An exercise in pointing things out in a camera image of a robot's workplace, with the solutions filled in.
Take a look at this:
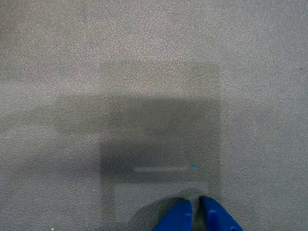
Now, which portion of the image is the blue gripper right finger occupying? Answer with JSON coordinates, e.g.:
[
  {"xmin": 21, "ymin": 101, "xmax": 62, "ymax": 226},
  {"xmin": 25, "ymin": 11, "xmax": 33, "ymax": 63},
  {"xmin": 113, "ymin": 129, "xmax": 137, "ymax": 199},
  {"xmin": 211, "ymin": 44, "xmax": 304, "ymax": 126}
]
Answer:
[{"xmin": 198, "ymin": 196, "xmax": 244, "ymax": 231}]

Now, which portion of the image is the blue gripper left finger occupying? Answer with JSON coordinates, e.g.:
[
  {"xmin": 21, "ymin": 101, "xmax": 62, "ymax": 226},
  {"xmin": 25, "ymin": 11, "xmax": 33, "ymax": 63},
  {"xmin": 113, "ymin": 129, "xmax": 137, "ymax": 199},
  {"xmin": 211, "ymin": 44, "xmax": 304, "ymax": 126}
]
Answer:
[{"xmin": 151, "ymin": 198, "xmax": 193, "ymax": 231}]

